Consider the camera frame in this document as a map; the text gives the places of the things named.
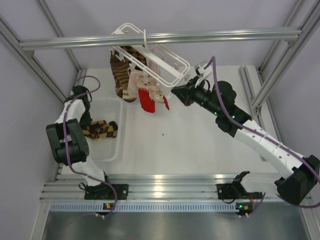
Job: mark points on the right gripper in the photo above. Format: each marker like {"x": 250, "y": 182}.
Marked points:
{"x": 186, "y": 94}

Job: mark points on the white plastic sock hanger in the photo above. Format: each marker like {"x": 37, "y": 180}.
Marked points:
{"x": 165, "y": 66}

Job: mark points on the red sock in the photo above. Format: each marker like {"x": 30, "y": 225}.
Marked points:
{"x": 149, "y": 105}

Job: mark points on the brown checkered sock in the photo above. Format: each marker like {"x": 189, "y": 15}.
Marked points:
{"x": 134, "y": 53}
{"x": 100, "y": 130}

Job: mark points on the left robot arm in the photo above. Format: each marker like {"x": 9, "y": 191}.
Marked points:
{"x": 69, "y": 146}

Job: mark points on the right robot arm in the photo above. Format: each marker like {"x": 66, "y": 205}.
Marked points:
{"x": 296, "y": 174}

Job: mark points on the cream patterned sock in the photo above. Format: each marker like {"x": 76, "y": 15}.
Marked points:
{"x": 150, "y": 88}

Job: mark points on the pink sock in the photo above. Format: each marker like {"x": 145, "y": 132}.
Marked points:
{"x": 133, "y": 75}

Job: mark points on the brown striped sock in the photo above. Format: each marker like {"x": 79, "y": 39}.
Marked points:
{"x": 119, "y": 69}

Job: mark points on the brown checkered hanging sock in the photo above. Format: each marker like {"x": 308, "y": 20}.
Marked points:
{"x": 134, "y": 53}

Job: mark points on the white plastic bin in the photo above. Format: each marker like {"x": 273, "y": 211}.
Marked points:
{"x": 108, "y": 109}

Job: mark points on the aluminium crossbar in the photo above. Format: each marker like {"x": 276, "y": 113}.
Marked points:
{"x": 126, "y": 39}

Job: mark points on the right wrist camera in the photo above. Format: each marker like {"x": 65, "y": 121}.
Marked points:
{"x": 203, "y": 70}

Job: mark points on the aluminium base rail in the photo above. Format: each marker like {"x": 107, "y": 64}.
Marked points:
{"x": 143, "y": 187}

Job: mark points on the perforated cable duct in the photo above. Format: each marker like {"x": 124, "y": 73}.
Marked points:
{"x": 150, "y": 207}

